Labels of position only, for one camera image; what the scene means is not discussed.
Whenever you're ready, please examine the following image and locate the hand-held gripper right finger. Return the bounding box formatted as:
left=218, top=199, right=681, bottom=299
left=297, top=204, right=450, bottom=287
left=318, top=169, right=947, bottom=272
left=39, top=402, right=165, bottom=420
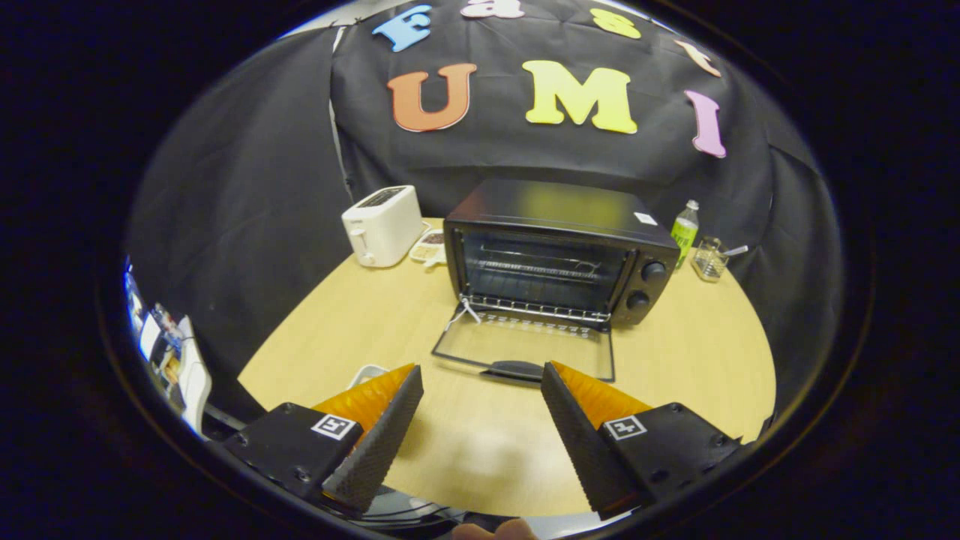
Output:
left=540, top=361, right=745, bottom=521

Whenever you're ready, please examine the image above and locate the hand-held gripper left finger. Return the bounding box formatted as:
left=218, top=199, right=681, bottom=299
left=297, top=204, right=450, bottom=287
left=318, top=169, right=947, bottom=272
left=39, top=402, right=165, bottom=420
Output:
left=223, top=364, right=425, bottom=517

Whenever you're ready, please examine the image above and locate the black toaster oven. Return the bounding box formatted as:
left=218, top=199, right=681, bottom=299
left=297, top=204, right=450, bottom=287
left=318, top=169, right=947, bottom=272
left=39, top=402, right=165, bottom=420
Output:
left=431, top=178, right=682, bottom=385

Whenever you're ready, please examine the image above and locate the small white dish with food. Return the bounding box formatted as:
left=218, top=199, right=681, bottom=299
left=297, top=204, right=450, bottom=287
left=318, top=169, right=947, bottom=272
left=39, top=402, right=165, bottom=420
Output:
left=409, top=229, right=449, bottom=268

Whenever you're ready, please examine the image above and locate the white toaster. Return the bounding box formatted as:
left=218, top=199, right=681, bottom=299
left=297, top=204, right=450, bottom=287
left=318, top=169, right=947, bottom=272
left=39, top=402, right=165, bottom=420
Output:
left=341, top=185, right=425, bottom=269

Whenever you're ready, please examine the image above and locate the white plate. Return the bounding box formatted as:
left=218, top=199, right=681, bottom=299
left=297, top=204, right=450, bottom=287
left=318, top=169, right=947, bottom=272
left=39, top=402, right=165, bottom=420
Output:
left=349, top=364, right=391, bottom=389

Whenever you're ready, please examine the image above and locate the white chair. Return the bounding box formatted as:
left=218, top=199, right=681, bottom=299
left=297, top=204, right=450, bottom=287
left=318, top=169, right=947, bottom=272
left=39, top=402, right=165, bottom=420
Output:
left=176, top=315, right=215, bottom=440

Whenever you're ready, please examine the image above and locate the clear glass cup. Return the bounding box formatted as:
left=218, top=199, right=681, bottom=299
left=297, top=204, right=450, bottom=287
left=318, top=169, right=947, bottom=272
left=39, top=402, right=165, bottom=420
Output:
left=691, top=237, right=730, bottom=282

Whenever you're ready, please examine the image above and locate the green drink bottle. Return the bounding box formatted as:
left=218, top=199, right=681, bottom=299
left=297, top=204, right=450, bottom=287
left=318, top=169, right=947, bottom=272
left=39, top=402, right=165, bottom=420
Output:
left=670, top=199, right=701, bottom=269

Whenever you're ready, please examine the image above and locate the black backdrop cloth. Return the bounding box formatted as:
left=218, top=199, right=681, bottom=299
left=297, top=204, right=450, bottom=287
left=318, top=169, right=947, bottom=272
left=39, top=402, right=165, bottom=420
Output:
left=124, top=0, right=845, bottom=421

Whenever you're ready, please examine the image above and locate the metal wire oven rack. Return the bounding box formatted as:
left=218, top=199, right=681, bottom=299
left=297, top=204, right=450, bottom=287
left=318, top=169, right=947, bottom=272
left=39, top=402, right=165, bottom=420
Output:
left=465, top=259, right=612, bottom=325

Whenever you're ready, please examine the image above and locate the white string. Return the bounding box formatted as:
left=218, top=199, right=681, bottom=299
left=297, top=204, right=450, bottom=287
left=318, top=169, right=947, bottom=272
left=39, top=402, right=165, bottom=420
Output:
left=446, top=296, right=482, bottom=332

